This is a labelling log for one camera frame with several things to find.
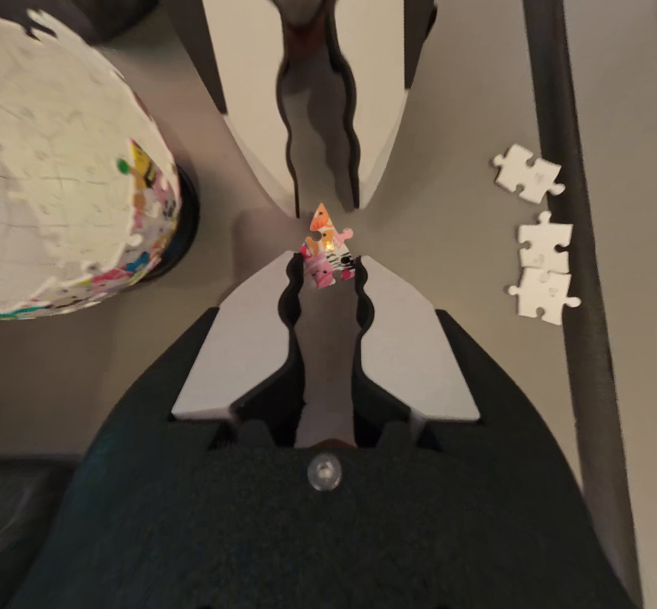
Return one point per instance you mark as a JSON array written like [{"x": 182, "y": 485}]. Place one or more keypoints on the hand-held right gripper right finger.
[{"x": 416, "y": 363}]

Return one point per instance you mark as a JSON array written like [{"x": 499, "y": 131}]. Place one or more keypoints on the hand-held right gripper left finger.
[{"x": 236, "y": 363}]

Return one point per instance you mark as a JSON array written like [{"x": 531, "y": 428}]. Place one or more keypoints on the colourful puzzle ball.
[{"x": 72, "y": 178}]

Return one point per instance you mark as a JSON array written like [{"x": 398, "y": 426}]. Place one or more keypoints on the single white puzzle piece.
[
  {"x": 542, "y": 296},
  {"x": 527, "y": 174}
]

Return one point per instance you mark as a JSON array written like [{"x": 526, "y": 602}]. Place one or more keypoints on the single colourful puzzle piece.
[{"x": 329, "y": 248}]

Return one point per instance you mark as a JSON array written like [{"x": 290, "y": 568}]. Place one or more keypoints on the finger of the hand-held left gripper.
[
  {"x": 246, "y": 65},
  {"x": 375, "y": 65}
]

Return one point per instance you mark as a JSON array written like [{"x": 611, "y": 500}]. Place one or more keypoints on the black ball stand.
[{"x": 180, "y": 219}]

